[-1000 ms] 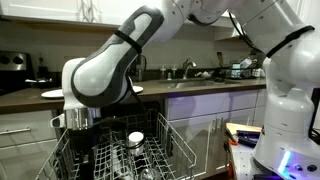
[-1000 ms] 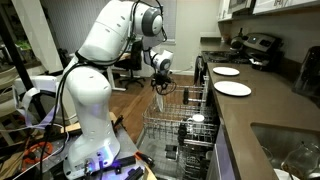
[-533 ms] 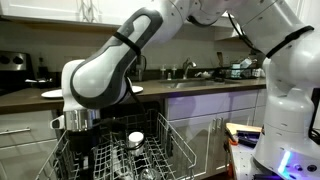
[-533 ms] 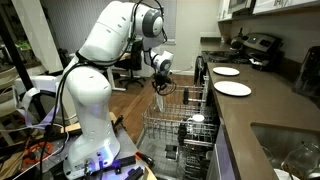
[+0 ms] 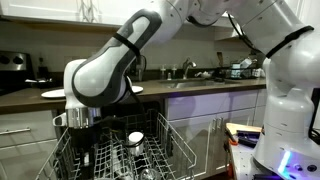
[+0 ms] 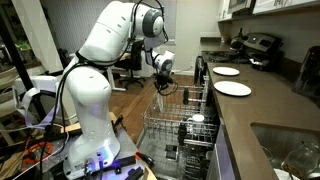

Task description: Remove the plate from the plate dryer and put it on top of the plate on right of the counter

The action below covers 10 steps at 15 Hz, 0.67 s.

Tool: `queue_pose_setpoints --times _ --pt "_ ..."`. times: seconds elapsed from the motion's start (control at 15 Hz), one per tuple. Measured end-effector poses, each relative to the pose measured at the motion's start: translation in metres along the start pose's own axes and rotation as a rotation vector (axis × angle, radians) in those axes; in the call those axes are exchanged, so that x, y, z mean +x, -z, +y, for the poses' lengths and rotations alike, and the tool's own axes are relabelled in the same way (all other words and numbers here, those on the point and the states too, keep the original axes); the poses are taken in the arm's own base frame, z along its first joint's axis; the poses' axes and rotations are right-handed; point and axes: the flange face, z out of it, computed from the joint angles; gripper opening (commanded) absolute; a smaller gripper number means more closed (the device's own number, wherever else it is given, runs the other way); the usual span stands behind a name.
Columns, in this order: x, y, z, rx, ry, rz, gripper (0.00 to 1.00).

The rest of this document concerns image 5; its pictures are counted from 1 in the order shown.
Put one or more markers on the light wooden board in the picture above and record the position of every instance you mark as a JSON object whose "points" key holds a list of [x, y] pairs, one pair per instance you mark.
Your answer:
{"points": [[243, 127]]}

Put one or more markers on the white lower cabinet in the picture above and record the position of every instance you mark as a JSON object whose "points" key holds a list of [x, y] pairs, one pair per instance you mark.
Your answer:
{"points": [[200, 110]]}

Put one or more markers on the white upper cabinets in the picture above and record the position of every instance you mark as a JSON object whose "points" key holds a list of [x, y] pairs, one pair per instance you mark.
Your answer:
{"points": [[40, 8]]}

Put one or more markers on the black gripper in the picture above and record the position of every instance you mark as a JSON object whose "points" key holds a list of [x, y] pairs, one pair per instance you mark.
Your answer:
{"points": [[83, 140]]}

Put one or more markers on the chrome kitchen faucet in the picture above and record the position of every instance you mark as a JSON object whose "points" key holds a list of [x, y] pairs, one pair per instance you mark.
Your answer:
{"points": [[186, 66]]}

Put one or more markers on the steel kitchen sink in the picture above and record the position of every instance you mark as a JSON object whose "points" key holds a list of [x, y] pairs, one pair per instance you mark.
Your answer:
{"points": [[190, 84]]}

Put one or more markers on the clear soap bottle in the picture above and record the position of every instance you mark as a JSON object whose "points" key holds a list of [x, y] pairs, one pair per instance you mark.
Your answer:
{"points": [[163, 72], [174, 72]]}

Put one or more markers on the white ceramic plate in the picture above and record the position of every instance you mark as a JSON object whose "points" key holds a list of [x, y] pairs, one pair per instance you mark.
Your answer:
{"points": [[137, 89], [53, 93]]}

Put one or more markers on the metal robot table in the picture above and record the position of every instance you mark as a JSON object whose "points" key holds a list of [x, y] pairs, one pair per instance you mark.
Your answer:
{"points": [[240, 160]]}

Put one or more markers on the clear drinking glass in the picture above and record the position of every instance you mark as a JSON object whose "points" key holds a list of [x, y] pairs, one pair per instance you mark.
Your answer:
{"points": [[149, 174]]}

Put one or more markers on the black counter dish rack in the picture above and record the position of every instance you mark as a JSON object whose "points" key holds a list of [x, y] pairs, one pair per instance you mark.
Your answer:
{"points": [[243, 70]]}

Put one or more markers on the small white sink item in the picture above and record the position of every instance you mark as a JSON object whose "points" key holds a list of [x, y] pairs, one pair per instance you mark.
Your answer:
{"points": [[203, 74]]}

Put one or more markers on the orange black clamp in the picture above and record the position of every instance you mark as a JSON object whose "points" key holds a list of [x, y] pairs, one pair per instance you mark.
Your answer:
{"points": [[231, 136]]}

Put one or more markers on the black flat box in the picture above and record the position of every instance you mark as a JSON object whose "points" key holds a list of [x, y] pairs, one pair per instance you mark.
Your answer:
{"points": [[250, 137]]}

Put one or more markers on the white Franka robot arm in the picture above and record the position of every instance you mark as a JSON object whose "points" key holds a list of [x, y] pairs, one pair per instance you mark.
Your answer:
{"points": [[100, 76]]}

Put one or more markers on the white mug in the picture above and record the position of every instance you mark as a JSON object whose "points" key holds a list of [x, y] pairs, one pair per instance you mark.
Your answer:
{"points": [[136, 143]]}

